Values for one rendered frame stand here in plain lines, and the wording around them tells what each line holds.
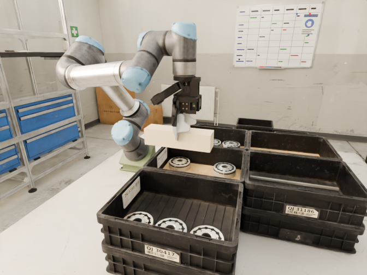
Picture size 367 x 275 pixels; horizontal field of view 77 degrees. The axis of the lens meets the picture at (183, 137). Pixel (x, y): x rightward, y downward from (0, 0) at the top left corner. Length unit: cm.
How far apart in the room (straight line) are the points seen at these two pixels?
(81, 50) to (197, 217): 77
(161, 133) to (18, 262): 65
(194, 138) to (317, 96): 361
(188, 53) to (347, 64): 370
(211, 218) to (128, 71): 55
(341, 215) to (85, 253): 88
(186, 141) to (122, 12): 420
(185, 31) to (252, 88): 348
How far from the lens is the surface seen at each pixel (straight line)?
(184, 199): 92
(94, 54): 105
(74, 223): 110
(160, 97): 77
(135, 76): 68
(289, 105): 422
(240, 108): 423
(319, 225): 96
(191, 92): 74
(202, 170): 111
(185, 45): 72
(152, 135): 82
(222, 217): 85
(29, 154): 279
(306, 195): 88
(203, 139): 76
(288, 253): 97
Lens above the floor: 137
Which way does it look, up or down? 21 degrees down
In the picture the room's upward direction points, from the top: straight up
